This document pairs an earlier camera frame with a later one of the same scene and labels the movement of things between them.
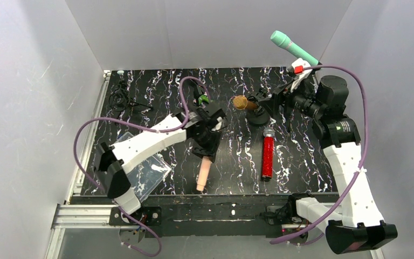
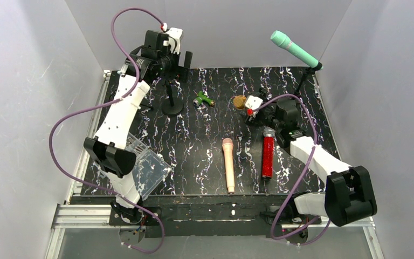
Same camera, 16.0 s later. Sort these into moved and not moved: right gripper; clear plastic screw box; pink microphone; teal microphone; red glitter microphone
Moved: right gripper; pink microphone
Not moved: red glitter microphone; clear plastic screw box; teal microphone
